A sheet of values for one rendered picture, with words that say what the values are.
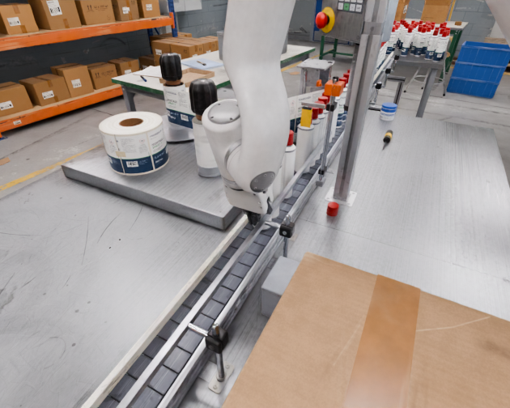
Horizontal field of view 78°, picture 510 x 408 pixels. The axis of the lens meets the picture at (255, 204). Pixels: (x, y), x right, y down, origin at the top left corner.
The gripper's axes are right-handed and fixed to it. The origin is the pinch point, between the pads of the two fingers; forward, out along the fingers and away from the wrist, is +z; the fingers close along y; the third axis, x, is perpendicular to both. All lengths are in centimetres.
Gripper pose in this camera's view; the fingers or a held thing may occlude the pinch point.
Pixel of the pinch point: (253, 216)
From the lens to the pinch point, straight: 78.0
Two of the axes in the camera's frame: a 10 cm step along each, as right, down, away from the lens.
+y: -9.0, -2.6, 3.6
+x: -4.2, 7.7, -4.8
